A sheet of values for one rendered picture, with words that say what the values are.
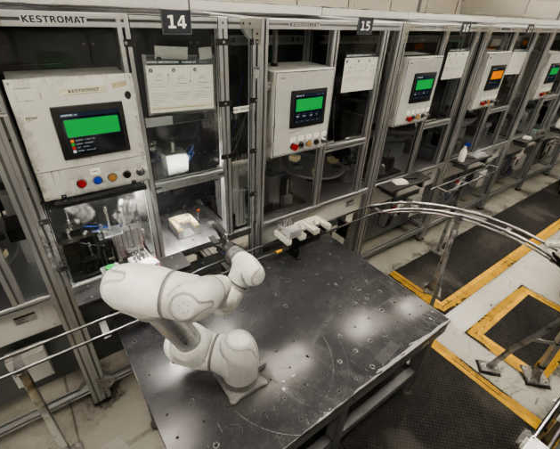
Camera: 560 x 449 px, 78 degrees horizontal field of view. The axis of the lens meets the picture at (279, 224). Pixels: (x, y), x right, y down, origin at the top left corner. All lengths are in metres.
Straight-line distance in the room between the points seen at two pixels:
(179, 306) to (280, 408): 0.84
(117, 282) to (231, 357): 0.62
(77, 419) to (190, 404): 1.07
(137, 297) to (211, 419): 0.77
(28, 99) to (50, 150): 0.19
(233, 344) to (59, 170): 0.97
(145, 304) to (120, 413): 1.59
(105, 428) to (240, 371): 1.19
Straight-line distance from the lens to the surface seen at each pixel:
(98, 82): 1.57
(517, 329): 3.43
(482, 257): 4.12
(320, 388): 1.69
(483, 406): 2.78
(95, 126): 1.58
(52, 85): 1.55
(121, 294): 1.01
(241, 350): 1.45
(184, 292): 0.91
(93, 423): 2.54
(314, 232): 2.22
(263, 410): 1.61
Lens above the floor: 2.09
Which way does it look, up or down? 32 degrees down
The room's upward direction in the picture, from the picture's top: 3 degrees clockwise
